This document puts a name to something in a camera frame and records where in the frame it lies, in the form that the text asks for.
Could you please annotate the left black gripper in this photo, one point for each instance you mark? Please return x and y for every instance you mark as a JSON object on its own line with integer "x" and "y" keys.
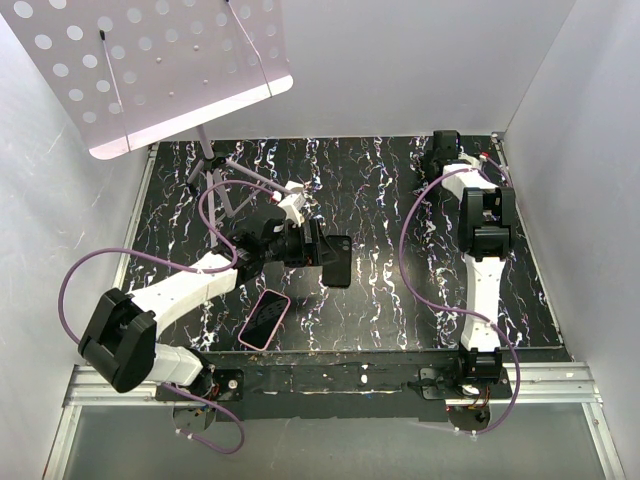
{"x": 318, "y": 251}

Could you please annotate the black phone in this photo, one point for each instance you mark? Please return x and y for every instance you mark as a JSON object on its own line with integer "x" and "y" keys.
{"x": 338, "y": 274}

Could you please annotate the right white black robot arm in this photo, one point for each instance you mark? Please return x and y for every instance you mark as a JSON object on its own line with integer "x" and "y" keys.
{"x": 485, "y": 237}

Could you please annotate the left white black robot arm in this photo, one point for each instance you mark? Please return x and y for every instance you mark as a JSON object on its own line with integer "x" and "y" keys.
{"x": 122, "y": 338}

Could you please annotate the phone in pink case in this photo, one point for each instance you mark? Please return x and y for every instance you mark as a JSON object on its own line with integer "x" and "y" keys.
{"x": 264, "y": 320}

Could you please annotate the music stand tripod pole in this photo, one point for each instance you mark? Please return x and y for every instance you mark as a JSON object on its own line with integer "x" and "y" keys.
{"x": 219, "y": 206}

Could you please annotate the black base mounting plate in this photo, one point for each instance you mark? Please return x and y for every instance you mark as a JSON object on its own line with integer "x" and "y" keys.
{"x": 345, "y": 385}

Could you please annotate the perforated music stand desk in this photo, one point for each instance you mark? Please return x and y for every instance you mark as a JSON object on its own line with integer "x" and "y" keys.
{"x": 131, "y": 73}

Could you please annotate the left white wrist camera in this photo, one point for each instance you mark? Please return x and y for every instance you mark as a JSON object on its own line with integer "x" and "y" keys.
{"x": 292, "y": 204}

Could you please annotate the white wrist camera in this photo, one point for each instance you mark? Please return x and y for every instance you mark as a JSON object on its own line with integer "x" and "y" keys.
{"x": 292, "y": 204}
{"x": 477, "y": 162}

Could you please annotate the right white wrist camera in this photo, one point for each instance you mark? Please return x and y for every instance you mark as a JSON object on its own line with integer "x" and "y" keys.
{"x": 477, "y": 162}

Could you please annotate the left aluminium side rail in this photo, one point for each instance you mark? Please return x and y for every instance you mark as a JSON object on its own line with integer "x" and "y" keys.
{"x": 123, "y": 214}

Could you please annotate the aluminium side rail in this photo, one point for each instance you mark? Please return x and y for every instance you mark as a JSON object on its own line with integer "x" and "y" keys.
{"x": 123, "y": 214}
{"x": 534, "y": 316}

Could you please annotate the right aluminium side rail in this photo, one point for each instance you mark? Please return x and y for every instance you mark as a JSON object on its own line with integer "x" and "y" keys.
{"x": 534, "y": 316}

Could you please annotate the aluminium front rail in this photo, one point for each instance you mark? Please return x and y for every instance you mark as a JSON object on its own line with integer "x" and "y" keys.
{"x": 540, "y": 383}

